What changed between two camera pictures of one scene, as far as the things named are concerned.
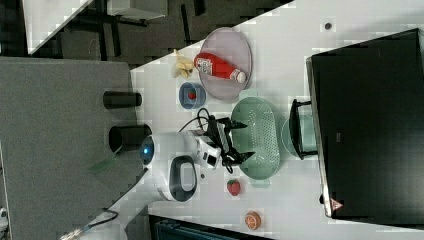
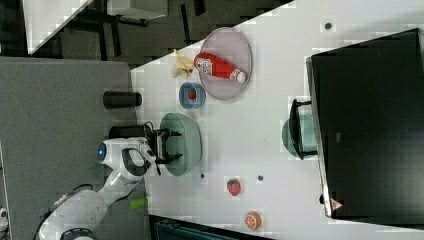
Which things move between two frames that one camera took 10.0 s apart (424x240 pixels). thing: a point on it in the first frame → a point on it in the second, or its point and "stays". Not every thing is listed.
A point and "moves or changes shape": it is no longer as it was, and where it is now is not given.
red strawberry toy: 233,187 stays
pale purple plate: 230,45 stays
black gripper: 220,131 → 158,144
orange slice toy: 252,220 stays
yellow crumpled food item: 182,66 stays
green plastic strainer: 260,135 moves or changes shape
